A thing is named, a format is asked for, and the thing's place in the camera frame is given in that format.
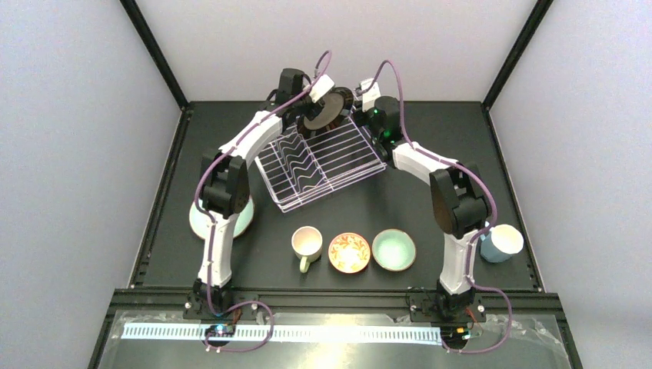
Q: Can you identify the light blue mug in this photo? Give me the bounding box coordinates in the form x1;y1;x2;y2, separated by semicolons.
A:
480;224;524;264

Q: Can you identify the orange floral small bowl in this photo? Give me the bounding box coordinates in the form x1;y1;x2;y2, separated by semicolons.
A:
328;232;371;274

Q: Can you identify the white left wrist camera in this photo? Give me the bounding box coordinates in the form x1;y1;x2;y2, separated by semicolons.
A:
305;75;335;103

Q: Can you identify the white led light strip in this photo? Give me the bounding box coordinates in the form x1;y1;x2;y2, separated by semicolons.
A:
120;323;441;346

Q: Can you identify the black frame post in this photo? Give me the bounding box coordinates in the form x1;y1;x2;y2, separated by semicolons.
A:
119;0;189;111
482;0;554;111

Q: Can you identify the green flower plate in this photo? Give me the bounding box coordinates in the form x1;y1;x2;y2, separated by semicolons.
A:
188;196;255;240

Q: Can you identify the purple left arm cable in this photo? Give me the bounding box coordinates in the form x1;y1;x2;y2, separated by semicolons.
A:
193;49;333;354

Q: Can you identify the cream mug green handle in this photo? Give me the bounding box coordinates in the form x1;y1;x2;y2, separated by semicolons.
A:
291;226;323;274

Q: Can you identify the green glazed small bowl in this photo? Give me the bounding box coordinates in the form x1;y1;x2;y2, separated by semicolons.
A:
371;228;416;272

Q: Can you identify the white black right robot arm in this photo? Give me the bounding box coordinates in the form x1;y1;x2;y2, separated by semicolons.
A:
352;96;495;321

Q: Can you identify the white wire dish rack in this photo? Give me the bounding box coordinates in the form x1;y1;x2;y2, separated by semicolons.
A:
254;119;387;213

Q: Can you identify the black frame post right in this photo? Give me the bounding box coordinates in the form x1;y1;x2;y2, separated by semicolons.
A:
482;0;554;111

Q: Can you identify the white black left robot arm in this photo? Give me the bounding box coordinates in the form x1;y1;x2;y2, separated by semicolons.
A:
193;72;334;316

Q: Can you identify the black striped rim dinner plate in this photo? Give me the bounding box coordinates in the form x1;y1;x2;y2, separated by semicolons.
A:
297;87;354;139

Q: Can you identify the black frame post left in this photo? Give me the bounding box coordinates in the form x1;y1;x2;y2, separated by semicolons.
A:
119;0;189;111

